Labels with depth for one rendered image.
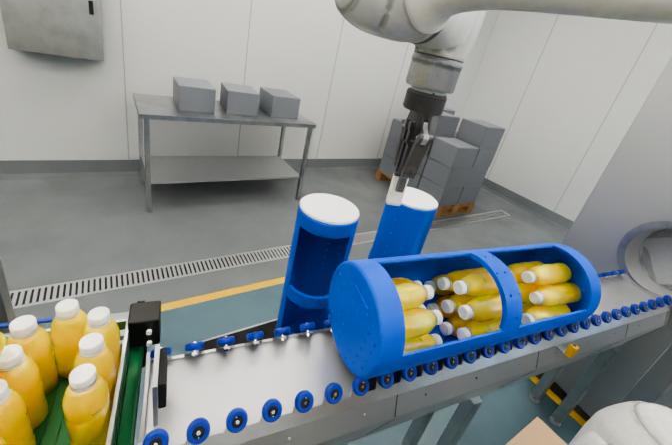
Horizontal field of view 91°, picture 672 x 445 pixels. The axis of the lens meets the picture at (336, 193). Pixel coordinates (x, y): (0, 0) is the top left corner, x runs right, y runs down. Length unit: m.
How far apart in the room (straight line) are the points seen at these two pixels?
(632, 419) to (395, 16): 0.60
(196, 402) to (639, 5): 0.99
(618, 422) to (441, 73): 0.55
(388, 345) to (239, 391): 0.37
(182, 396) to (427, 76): 0.85
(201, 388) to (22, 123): 3.42
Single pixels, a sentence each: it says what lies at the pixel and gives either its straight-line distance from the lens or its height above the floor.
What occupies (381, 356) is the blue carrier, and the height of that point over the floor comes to 1.12.
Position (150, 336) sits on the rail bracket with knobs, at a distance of 1.03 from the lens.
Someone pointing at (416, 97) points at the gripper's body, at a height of 1.66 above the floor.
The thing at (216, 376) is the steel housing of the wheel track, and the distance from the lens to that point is 0.96.
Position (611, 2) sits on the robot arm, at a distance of 0.47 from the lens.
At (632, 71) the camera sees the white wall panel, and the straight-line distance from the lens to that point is 5.63.
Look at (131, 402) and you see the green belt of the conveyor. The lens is 1.00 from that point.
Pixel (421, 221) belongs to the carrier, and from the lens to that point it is 1.80.
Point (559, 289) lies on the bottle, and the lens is 1.37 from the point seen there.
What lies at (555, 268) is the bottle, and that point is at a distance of 1.38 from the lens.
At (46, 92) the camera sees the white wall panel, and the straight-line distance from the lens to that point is 3.95.
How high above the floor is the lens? 1.71
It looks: 24 degrees down
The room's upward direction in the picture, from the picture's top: 13 degrees clockwise
